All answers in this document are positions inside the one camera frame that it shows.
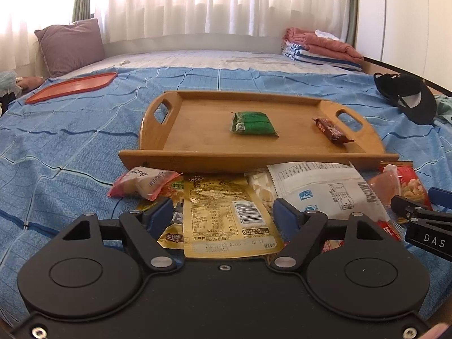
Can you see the black baseball cap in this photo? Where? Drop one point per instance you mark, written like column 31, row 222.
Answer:
column 409, row 94

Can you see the white cloth on blanket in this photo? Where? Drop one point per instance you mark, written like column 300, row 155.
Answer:
column 326, row 35

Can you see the red cashew nut bag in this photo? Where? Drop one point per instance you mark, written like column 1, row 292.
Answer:
column 411, row 185

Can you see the clear pack white candies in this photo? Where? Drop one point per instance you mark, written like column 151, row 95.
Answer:
column 262, row 184

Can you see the pink pastry packet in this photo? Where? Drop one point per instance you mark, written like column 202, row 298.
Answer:
column 142, row 181

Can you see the orange plastic tray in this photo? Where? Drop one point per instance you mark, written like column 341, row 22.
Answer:
column 73, row 86

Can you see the green drape curtain right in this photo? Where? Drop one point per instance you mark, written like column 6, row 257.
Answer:
column 352, row 22

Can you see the folded salmon blanket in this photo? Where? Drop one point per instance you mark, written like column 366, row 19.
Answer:
column 309, row 41

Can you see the gold foil snack pouch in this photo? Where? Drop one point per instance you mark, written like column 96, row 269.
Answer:
column 224, row 219

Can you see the folded blue striped towel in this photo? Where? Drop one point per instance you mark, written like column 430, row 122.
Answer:
column 295, row 52

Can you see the light blue crumpled cloth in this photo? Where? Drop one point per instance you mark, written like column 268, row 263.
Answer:
column 8, row 83

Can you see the red Biscoff cookie pack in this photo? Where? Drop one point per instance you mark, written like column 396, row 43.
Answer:
column 389, row 229

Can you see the teal garment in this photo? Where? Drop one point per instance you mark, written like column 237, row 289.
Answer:
column 444, row 108

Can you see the brown chocolate bar wrapper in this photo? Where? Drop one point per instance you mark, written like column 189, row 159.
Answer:
column 332, row 132

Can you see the white sheer curtain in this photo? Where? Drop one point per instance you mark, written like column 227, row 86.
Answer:
column 127, row 20

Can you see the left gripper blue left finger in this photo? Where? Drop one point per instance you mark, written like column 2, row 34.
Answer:
column 158, row 216

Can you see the pink jelly cup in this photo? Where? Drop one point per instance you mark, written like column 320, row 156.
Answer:
column 386, row 185

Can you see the yellow black chinese snack pouch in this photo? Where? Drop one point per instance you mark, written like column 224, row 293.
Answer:
column 172, row 237

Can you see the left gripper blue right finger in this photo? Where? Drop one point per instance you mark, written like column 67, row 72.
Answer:
column 287, row 219

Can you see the green pea snack packet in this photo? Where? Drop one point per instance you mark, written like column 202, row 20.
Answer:
column 252, row 124

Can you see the red cracker packet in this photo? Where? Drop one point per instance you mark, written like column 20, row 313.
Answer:
column 299, row 248

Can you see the wooden serving tray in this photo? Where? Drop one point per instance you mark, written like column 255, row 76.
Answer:
column 190, row 131

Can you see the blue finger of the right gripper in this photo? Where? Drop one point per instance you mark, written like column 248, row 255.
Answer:
column 440, row 197
column 404, row 207

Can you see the mauve pillow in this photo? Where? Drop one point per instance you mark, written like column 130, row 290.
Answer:
column 66, row 48

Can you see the large white snack bag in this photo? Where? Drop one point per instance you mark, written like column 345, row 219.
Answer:
column 335, row 189

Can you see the blue plaid bedsheet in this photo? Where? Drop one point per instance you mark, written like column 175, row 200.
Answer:
column 60, row 157

